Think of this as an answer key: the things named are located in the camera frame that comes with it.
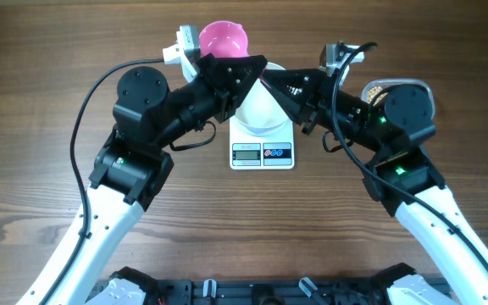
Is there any clear container of soybeans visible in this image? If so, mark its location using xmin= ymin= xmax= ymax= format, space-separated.
xmin=361 ymin=78 xmax=435 ymax=105

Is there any pink plastic measuring scoop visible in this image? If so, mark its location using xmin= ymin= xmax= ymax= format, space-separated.
xmin=199 ymin=20 xmax=257 ymax=58

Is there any white round bowl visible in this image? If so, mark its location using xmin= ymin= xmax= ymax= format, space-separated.
xmin=231 ymin=78 xmax=289 ymax=136

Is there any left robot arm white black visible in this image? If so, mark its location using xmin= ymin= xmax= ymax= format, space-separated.
xmin=19 ymin=54 xmax=267 ymax=304

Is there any white digital kitchen scale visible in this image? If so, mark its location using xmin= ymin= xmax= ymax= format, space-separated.
xmin=229 ymin=117 xmax=296 ymax=170

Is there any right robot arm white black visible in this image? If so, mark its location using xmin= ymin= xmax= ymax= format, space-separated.
xmin=262 ymin=69 xmax=488 ymax=304

